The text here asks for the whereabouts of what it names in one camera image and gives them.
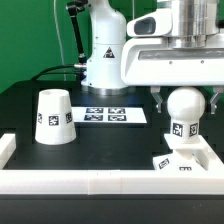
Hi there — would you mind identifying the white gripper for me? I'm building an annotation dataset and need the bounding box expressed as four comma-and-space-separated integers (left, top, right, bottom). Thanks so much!
121, 36, 224, 114

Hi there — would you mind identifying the white lamp bulb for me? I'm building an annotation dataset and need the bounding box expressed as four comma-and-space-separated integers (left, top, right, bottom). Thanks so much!
167, 87, 205, 144

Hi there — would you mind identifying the white lamp base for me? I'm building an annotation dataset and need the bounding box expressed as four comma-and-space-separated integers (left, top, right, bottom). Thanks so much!
153, 134, 209, 172

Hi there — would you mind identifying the white conical lamp shade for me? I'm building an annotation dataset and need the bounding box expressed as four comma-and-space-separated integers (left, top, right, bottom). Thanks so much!
35, 89, 76, 145

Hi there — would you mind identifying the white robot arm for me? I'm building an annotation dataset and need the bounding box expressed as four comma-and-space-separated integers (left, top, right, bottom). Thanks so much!
82, 0, 224, 110

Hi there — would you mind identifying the white marker sheet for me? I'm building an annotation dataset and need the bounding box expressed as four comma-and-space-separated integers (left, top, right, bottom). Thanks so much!
72, 107, 147, 124

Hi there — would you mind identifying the white U-shaped fence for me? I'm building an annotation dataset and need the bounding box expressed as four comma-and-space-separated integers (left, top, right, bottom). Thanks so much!
0, 134, 224, 195

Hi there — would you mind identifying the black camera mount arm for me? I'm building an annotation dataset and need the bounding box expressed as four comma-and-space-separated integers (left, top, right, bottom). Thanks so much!
66, 0, 88, 64

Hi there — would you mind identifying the black cable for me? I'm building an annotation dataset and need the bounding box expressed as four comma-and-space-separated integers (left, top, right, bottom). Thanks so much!
30, 63, 88, 82

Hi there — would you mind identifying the white thin cable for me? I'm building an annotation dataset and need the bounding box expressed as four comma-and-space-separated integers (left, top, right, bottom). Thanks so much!
53, 0, 68, 82

